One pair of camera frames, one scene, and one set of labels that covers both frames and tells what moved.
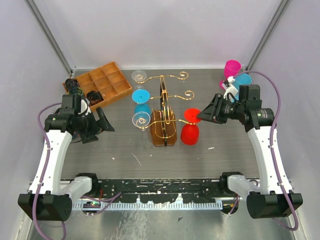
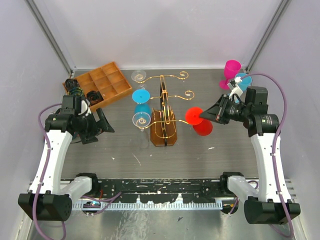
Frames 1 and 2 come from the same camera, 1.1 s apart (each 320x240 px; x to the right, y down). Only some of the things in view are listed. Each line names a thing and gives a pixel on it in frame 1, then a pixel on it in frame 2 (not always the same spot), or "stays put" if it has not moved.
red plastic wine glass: (190, 132) → (201, 126)
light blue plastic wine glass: (242, 79) stays put
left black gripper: (100, 125) stays put
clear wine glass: (139, 76) stays put
